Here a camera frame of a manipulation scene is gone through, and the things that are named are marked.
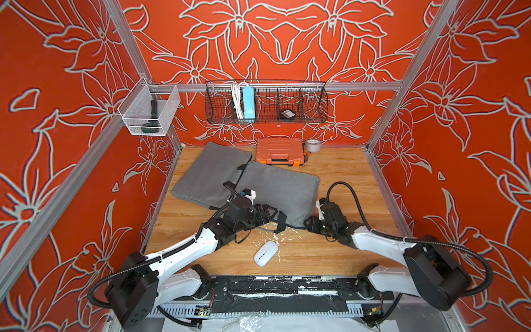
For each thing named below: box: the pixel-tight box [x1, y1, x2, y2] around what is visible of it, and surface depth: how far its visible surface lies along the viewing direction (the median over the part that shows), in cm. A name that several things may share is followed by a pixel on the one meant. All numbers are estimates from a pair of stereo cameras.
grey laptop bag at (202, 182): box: [171, 141, 253, 209], surface depth 106 cm
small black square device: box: [280, 109, 296, 119], surface depth 99 cm
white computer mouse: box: [254, 240, 279, 267], surface depth 81 cm
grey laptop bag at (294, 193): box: [235, 161, 321, 229], surface depth 102 cm
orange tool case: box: [255, 137, 305, 168], surface depth 115 cm
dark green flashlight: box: [141, 98, 160, 134], surface depth 82 cm
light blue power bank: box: [242, 86, 256, 120], surface depth 92 cm
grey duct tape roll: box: [305, 139, 322, 153], surface depth 119 cm
